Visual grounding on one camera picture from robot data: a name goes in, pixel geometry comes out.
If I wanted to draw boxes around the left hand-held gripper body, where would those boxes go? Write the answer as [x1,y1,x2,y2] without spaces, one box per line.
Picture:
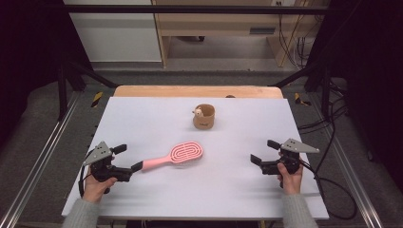
[83,141,134,183]

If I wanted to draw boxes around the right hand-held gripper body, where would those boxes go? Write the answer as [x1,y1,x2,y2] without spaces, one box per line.
[260,138,320,176]

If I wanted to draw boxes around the pink hairbrush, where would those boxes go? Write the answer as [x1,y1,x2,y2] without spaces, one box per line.
[141,141,204,173]

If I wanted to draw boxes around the brown cup with animal figure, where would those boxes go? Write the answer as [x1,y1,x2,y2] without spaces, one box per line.
[191,104,216,130]

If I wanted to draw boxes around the person's left hand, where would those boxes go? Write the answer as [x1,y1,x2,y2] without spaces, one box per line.
[83,167,119,203]

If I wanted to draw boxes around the person's right hand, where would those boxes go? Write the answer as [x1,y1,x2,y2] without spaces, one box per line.
[277,161,304,196]

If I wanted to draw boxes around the white table board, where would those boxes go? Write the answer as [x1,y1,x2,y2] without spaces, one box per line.
[61,96,330,221]

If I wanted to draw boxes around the yellow black tape marker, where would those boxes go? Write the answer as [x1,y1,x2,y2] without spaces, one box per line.
[294,92,312,107]
[90,91,105,108]

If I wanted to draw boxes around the black metal stand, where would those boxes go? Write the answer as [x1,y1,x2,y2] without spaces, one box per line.
[56,60,120,122]
[269,61,332,120]

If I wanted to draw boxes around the white cabinet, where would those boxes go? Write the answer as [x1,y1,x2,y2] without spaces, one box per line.
[63,0,163,63]

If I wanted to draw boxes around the dark curtain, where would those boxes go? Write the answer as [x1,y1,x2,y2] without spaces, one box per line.
[0,0,93,146]
[308,0,403,191]

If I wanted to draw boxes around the grey label on desk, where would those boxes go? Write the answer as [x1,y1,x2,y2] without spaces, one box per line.
[249,27,277,35]

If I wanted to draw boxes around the light wooden desk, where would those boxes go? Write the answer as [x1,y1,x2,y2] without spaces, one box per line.
[151,0,331,68]

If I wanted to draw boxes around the left hand-held gripper black cable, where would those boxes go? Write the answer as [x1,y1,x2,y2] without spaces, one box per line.
[78,164,94,199]

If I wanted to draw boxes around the hand-held gripper black cable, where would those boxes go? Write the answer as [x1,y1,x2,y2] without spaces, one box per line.
[78,164,94,199]
[298,159,358,221]

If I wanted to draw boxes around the right hand-held gripper black cable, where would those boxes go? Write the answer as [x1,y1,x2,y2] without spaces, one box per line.
[298,159,358,221]

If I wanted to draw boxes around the black floor cables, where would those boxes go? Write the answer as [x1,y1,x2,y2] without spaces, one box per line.
[297,79,350,179]

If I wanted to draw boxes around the aluminium floor rail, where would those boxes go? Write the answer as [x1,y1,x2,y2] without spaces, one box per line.
[0,91,82,228]
[308,93,386,228]

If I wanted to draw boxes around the bundle of hanging cables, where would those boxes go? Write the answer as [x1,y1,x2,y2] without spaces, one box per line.
[276,1,317,70]

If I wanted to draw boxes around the black frame crossbar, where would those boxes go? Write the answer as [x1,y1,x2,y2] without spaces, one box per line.
[44,4,350,15]

